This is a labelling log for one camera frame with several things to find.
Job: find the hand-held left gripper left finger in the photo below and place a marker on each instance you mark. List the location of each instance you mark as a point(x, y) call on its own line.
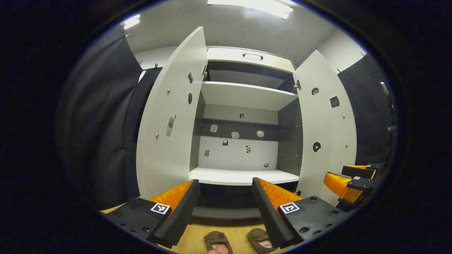
point(180, 215)

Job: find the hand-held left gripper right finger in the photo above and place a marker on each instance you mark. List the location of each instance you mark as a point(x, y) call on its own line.
point(270, 215)

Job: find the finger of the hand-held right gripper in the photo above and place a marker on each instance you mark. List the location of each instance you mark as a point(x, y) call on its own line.
point(335, 183)
point(358, 171)

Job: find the brown fuzzy shoe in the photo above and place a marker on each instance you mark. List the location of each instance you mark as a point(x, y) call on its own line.
point(219, 241)
point(257, 238)

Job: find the white shoe cabinet door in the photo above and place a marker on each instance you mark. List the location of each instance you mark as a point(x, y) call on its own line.
point(328, 123)
point(169, 148)

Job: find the white shoe cabinet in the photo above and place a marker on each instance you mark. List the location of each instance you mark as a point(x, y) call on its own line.
point(243, 95)

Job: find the black backdrop cloth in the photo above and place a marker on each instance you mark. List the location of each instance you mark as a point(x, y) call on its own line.
point(367, 116)
point(106, 123)

